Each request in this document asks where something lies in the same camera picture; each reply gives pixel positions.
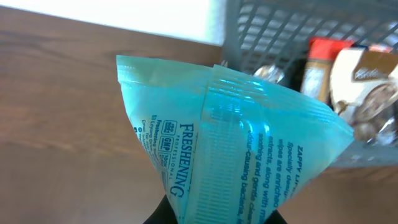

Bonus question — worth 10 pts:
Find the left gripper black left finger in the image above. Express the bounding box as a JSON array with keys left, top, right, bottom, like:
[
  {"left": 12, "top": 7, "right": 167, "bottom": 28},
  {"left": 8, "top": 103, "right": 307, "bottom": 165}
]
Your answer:
[{"left": 144, "top": 195, "right": 178, "bottom": 224}]

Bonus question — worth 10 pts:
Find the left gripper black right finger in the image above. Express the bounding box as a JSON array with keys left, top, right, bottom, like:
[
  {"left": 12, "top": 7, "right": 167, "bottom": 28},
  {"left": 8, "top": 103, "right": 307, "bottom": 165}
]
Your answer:
[{"left": 264, "top": 210, "right": 287, "bottom": 224}]

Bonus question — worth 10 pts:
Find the teal white snack packet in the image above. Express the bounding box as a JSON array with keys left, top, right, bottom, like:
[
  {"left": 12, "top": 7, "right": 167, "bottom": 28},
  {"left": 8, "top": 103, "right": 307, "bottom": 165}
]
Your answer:
[{"left": 116, "top": 55, "right": 354, "bottom": 223}]

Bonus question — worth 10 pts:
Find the beige Paritree snack bag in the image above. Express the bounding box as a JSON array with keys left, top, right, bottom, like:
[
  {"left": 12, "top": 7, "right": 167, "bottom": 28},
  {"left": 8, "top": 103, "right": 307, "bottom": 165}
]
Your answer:
[{"left": 330, "top": 48, "right": 397, "bottom": 146}]

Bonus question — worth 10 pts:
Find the spaghetti packet orange and tan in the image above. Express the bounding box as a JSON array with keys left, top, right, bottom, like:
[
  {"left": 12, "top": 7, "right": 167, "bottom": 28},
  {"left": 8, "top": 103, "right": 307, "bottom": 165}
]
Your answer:
[{"left": 300, "top": 37, "right": 354, "bottom": 104}]

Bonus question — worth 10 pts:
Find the beige Paritree dried food bag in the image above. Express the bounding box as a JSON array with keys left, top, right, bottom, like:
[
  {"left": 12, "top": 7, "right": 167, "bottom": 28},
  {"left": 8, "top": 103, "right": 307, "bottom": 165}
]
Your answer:
[{"left": 253, "top": 64, "right": 285, "bottom": 83}]

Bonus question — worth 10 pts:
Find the grey plastic basket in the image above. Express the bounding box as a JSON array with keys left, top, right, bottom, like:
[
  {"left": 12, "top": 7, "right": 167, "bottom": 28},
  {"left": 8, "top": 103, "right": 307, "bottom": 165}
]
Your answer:
[{"left": 223, "top": 1, "right": 397, "bottom": 167}]

